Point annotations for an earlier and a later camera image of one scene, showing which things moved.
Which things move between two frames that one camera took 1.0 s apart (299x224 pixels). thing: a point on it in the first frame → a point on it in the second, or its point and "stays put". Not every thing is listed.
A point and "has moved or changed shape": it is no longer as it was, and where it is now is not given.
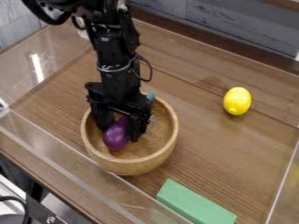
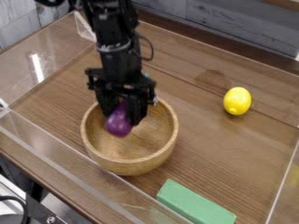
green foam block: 192,206 stays put
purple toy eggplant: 116,134 has moved or changed shape
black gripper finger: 103,115 → 107,101
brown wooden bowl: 143,156 stays put
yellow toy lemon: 237,101 stays put
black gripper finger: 137,125 → 137,108
